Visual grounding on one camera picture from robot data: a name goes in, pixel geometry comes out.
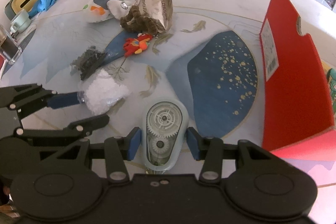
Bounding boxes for white beads plastic bag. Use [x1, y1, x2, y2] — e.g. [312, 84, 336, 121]
[77, 69, 130, 115]

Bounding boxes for red orange plush toy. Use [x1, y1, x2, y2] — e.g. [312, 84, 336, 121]
[123, 33, 153, 57]

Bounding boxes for red white cardboard box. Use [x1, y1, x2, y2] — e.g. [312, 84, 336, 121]
[260, 0, 335, 161]

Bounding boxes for clear glass jar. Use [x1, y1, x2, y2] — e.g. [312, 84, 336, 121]
[0, 25, 22, 65]

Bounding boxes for blue cloth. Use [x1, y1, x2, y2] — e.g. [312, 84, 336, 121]
[28, 0, 57, 19]

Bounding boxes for brown fuzzy scrunchie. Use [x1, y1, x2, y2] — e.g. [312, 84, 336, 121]
[120, 5, 159, 36]

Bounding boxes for silver foil snack bag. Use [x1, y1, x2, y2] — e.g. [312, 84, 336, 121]
[134, 0, 173, 35]

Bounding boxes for light blue correction tape dispenser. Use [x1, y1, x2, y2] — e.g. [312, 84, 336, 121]
[141, 97, 189, 174]

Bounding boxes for green patterned pouch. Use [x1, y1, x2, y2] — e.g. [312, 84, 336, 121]
[326, 68, 336, 115]

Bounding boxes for black beads plastic bag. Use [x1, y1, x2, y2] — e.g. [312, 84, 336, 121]
[70, 46, 108, 81]

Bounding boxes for white plush tooth toy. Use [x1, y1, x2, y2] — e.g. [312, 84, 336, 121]
[106, 0, 132, 20]

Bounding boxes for mint green mug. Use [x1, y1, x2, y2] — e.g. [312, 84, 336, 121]
[10, 9, 31, 34]

